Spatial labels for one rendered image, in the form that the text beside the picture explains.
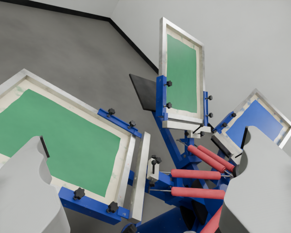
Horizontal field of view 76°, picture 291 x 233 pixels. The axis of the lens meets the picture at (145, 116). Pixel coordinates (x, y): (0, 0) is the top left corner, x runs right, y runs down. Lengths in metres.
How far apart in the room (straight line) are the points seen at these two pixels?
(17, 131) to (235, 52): 4.02
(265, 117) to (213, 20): 2.68
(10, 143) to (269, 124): 2.22
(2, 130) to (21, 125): 0.08
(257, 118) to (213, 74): 2.37
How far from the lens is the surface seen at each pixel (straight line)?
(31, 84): 1.28
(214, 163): 1.33
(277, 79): 4.42
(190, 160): 1.45
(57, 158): 1.02
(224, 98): 4.51
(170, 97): 1.50
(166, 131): 1.66
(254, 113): 2.28
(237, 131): 2.06
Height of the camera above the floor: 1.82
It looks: 34 degrees down
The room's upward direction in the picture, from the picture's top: 43 degrees clockwise
